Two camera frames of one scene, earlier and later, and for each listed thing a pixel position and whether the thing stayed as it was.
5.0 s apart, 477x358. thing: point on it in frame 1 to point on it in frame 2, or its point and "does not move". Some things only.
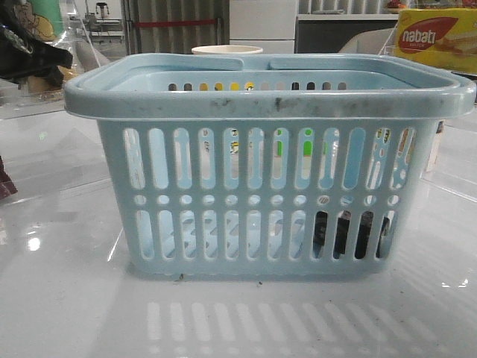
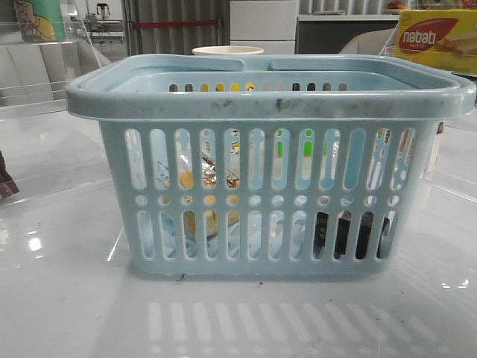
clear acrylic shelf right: [452, 160] does not move
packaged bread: [41, 84] to [209, 180]
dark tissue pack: [343, 231] does not move
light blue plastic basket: [311, 166] does not move
